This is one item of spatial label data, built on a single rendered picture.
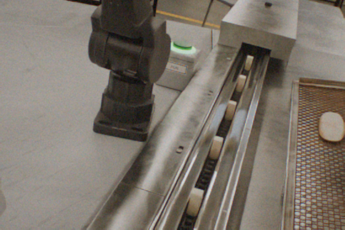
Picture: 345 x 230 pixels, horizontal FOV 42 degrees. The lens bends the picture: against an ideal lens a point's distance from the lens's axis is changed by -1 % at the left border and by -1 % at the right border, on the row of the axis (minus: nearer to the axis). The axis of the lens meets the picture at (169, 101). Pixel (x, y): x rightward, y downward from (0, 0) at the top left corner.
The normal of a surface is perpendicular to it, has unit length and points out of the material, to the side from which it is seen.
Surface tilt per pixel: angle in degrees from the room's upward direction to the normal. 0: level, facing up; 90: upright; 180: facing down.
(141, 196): 0
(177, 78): 90
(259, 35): 90
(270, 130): 0
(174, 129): 0
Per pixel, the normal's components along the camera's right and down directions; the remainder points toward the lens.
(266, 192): 0.18, -0.89
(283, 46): -0.27, 0.36
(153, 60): 0.91, 0.31
